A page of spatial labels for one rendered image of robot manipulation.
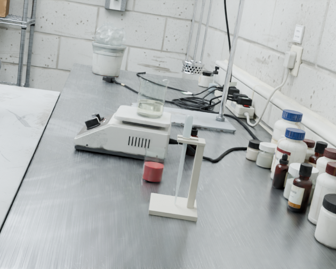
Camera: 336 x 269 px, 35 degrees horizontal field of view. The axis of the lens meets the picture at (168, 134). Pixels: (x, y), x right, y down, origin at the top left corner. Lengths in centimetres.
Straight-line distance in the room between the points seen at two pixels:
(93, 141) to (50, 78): 251
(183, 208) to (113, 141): 30
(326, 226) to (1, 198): 51
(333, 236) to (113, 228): 35
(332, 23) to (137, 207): 78
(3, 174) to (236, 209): 41
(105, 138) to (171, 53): 252
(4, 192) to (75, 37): 274
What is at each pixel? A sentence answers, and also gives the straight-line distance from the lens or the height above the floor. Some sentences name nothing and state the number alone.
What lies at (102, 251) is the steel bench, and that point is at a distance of 74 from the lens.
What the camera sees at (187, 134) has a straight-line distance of 87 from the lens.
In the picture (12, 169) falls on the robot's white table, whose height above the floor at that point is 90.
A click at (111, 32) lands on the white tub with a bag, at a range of 218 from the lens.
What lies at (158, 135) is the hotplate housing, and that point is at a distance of 112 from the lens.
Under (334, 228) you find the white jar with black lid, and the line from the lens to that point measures 89.
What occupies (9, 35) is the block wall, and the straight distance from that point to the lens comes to 364.
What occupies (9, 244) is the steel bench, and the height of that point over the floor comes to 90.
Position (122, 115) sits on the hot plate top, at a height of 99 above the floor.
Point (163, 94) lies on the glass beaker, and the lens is 114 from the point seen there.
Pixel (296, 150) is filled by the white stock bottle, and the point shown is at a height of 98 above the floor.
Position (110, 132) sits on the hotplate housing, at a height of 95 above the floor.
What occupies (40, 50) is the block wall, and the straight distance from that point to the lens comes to 362.
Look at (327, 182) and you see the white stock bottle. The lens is 96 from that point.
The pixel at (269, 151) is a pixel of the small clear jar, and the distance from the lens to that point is 124.
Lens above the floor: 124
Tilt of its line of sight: 14 degrees down
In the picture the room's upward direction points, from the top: 9 degrees clockwise
